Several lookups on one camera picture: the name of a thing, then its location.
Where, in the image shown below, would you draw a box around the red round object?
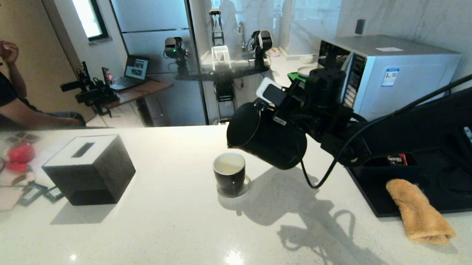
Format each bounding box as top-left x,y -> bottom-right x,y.
6,142 -> 38,174

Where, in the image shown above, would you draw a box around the metal faucet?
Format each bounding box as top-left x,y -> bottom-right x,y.
236,21 -> 249,53

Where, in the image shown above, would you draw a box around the background robot torso column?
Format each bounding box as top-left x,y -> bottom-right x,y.
209,8 -> 238,125

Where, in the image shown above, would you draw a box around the wooden desk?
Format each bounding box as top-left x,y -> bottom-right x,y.
103,80 -> 176,130

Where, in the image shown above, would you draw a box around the frosted glass partition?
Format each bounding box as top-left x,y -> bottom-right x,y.
108,0 -> 210,131

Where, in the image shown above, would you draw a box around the white bowl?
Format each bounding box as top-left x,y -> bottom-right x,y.
297,66 -> 318,78

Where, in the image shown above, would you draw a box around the dark green card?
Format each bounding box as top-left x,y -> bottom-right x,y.
44,185 -> 66,203
18,184 -> 43,207

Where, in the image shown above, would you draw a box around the black serving tray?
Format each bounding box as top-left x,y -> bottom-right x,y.
347,150 -> 472,219

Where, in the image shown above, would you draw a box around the silver microwave oven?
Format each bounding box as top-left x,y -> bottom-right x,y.
316,31 -> 466,123

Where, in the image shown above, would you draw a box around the round glass coaster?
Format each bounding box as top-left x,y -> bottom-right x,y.
216,176 -> 253,199

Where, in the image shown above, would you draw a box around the small dark tiles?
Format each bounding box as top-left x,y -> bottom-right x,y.
5,131 -> 42,146

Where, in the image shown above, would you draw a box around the black teleoperation rig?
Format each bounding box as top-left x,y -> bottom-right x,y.
59,60 -> 121,119

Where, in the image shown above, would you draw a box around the black sachet organizer box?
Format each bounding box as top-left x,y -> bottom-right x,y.
356,152 -> 423,183

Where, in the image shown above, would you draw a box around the black tissue box white top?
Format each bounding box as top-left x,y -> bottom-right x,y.
42,134 -> 138,208

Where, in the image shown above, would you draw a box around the window with dark frame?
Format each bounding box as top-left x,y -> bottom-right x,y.
71,0 -> 110,45

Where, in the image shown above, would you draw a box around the open laptop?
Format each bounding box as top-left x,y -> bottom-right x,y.
109,55 -> 152,93

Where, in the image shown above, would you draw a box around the black cup white inside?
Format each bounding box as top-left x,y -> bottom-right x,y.
212,152 -> 248,198

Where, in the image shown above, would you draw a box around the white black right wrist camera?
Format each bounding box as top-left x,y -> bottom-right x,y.
255,76 -> 288,108

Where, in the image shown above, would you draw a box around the green tray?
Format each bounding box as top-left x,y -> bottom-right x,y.
287,71 -> 307,85

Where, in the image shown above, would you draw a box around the black electric kettle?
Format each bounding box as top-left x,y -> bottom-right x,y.
224,98 -> 309,174

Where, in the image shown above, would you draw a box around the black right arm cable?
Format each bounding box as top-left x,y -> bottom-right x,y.
296,70 -> 472,190

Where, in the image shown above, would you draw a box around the red coffee sachet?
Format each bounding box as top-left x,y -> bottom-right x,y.
387,153 -> 408,166

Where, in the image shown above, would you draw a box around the dark curved tabletop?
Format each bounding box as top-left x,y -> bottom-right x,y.
175,65 -> 272,84

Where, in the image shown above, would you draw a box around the pink pad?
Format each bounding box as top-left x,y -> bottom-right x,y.
0,185 -> 24,213

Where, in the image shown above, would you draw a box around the orange folded towel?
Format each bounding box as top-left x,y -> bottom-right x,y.
385,176 -> 457,248

